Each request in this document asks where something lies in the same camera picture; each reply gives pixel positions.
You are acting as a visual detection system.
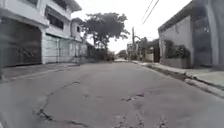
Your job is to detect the concrete sidewalk with kerb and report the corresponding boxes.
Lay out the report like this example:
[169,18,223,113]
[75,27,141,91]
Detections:
[131,59,224,98]

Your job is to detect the white metal gate fence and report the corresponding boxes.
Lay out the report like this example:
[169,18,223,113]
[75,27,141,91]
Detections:
[44,35,88,64]

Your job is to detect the large dark tree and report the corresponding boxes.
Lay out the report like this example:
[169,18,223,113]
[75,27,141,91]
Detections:
[81,12,131,62]

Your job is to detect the grey asphalt road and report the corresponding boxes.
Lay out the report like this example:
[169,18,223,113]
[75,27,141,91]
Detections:
[0,61,224,128]

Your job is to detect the utility pole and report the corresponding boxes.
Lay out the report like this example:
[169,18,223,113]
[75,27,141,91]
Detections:
[131,26,136,61]

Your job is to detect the white building with garage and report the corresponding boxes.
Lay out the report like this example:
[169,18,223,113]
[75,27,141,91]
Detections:
[0,0,84,69]

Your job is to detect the overhead wires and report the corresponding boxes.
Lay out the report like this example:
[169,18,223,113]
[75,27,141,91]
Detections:
[139,0,161,26]

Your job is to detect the bush in planter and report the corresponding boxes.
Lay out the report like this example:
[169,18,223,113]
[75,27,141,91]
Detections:
[159,39,192,70]

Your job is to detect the grey building with dark gate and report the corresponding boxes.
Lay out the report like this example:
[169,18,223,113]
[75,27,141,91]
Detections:
[157,0,224,70]

